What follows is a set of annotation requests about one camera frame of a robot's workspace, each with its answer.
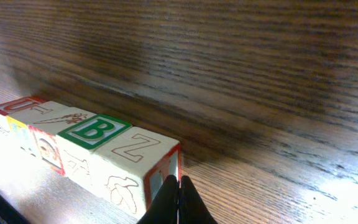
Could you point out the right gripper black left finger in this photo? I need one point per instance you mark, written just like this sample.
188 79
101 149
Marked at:
164 207

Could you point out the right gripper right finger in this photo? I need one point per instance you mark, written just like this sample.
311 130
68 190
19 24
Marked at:
191 207

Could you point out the wooden block red side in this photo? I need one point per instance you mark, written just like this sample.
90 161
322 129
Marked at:
11 107

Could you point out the plain wooden block yellow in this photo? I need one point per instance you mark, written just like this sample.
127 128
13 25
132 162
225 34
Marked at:
20 121

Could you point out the red I wooden block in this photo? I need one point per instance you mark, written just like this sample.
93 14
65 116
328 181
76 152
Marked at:
129 170

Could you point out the red 9 wooden block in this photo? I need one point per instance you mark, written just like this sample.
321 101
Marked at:
45 134

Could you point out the yellow sided wooden block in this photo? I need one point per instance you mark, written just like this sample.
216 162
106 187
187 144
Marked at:
78 143

